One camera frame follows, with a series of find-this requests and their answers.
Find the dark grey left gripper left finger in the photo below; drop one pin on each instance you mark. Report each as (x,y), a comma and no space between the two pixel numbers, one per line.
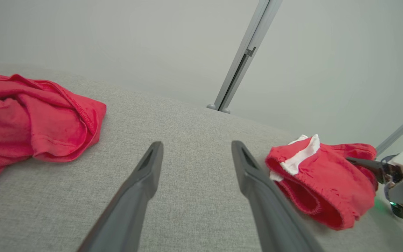
(128,210)

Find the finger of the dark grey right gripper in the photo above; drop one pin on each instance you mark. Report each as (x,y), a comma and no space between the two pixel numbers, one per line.
(369,164)

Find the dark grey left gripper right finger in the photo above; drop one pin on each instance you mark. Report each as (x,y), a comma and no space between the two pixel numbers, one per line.
(271,217)

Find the red and white basketball jersey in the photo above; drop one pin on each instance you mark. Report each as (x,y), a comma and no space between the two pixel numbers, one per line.
(331,182)

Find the plain red garment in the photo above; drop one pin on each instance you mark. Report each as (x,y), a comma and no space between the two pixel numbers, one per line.
(30,122)

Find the long grey metal support brace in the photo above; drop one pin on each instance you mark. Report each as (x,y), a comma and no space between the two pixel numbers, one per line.
(401,130)

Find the grey partition joint post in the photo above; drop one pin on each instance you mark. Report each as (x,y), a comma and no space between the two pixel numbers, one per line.
(257,21)

